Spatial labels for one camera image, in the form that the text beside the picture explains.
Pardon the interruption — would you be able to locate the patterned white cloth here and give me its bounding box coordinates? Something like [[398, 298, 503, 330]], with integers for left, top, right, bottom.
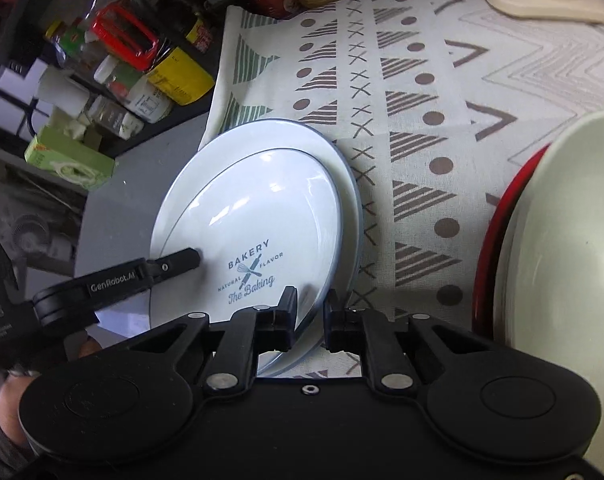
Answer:
[[197, 0, 604, 381]]

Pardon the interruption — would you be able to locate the white blue-rimmed plate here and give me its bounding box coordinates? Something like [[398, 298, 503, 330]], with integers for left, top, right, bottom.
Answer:
[[149, 119, 365, 306]]

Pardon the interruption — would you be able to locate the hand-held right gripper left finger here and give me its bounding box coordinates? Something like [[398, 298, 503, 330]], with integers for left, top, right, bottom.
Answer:
[[117, 285, 300, 393]]

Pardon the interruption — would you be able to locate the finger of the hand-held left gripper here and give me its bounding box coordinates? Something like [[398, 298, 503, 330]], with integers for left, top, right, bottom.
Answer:
[[147, 247, 203, 279]]

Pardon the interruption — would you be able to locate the white printed plate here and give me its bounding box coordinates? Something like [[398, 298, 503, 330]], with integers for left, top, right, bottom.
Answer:
[[154, 147, 345, 377]]

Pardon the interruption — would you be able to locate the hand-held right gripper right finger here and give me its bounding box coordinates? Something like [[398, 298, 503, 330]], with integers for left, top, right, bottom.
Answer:
[[323, 287, 507, 393]]

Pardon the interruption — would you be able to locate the small grey fan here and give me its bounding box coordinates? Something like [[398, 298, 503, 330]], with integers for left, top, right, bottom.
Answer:
[[7, 212, 53, 261]]

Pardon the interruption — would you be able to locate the person's left hand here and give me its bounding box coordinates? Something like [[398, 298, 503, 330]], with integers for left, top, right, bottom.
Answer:
[[0, 342, 103, 441]]

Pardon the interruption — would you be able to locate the small clear jar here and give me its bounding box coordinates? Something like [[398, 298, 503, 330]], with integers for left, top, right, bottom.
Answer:
[[84, 95, 145, 140]]

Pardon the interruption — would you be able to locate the white-capped labelled bottle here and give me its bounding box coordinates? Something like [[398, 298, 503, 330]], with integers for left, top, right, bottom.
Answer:
[[93, 55, 175, 125]]

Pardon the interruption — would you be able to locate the dark sauce bottle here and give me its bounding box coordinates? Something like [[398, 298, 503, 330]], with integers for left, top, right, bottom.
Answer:
[[142, 0, 217, 53]]

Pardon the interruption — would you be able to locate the pale green bowl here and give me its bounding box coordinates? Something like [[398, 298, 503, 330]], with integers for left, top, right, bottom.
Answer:
[[492, 109, 604, 466]]

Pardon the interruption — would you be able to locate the green box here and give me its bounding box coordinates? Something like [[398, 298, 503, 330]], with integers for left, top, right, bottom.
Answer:
[[24, 125, 117, 192]]

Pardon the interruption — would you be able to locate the white cylinder container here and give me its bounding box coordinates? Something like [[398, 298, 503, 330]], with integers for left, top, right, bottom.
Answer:
[[36, 67, 90, 116]]

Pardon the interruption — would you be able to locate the oil jug with red handle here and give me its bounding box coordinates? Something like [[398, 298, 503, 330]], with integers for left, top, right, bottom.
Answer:
[[91, 2, 217, 107]]

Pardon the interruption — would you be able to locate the small green-capped bottle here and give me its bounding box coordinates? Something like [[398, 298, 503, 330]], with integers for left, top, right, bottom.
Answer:
[[44, 20, 100, 68]]

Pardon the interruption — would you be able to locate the black storage rack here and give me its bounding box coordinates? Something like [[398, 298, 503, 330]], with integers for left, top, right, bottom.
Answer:
[[0, 0, 237, 161]]

